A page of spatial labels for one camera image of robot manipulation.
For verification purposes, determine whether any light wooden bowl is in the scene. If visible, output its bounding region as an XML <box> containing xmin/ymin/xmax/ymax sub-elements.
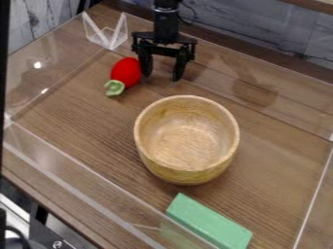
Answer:
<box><xmin>132</xmin><ymin>95</ymin><xmax>241</xmax><ymax>185</ymax></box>

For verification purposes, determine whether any red plush strawberry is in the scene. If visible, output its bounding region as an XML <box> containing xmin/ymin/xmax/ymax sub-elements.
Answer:
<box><xmin>104</xmin><ymin>57</ymin><xmax>142</xmax><ymax>96</ymax></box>

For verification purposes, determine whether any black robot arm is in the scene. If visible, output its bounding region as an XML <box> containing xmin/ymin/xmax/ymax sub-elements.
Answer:
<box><xmin>131</xmin><ymin>0</ymin><xmax>198</xmax><ymax>82</ymax></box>

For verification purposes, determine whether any green rectangular block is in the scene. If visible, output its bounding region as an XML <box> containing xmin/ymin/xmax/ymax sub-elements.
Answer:
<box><xmin>166</xmin><ymin>193</ymin><xmax>253</xmax><ymax>249</ymax></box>

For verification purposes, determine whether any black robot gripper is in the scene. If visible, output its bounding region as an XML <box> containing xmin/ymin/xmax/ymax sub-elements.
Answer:
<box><xmin>131</xmin><ymin>8</ymin><xmax>198</xmax><ymax>82</ymax></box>

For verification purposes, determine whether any black vertical foreground post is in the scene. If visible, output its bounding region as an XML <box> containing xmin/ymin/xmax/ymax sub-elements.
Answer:
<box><xmin>0</xmin><ymin>0</ymin><xmax>11</xmax><ymax>191</ymax></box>

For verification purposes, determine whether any clear acrylic front wall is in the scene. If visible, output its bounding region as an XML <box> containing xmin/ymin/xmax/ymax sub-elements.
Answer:
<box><xmin>3</xmin><ymin>123</ymin><xmax>214</xmax><ymax>249</ymax></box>

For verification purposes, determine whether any black cable bottom left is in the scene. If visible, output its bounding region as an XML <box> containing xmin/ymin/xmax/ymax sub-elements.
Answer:
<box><xmin>4</xmin><ymin>225</ymin><xmax>33</xmax><ymax>249</ymax></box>

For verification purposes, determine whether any black table leg bracket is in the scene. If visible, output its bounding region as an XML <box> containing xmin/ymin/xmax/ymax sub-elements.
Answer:
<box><xmin>28</xmin><ymin>203</ymin><xmax>83</xmax><ymax>249</ymax></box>

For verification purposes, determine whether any clear acrylic corner bracket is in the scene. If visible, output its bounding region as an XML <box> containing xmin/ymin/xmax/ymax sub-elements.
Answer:
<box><xmin>82</xmin><ymin>12</ymin><xmax>128</xmax><ymax>51</ymax></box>

